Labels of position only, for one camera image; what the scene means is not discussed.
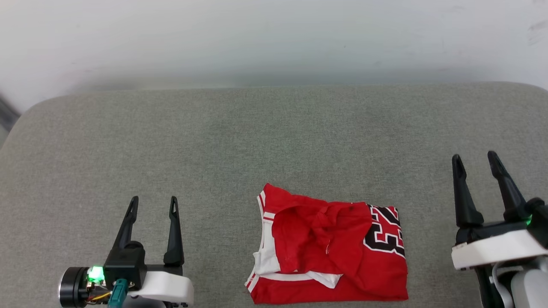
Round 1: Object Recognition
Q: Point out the teal cable connector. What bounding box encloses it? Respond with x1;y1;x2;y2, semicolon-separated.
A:
107;278;129;308

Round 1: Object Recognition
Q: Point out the grey fabric sofa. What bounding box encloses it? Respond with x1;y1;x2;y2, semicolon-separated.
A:
0;81;548;308

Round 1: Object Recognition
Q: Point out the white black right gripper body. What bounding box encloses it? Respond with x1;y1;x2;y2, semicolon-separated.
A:
451;198;548;271

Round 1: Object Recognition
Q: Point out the grey right arm cable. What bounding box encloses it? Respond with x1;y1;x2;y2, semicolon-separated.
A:
491;262;516;308

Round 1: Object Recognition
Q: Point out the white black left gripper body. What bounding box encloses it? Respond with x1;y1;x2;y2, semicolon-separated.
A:
87;241;194;307

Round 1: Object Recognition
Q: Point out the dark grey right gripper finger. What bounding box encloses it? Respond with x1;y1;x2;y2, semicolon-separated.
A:
452;154;485;228
487;150;532;223

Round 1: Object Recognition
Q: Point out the red basketball jersey garment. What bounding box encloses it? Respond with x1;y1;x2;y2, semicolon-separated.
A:
245;183;409;305

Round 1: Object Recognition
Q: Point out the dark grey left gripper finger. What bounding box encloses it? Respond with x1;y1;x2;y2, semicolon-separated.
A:
163;196;185;266
112;196;140;251

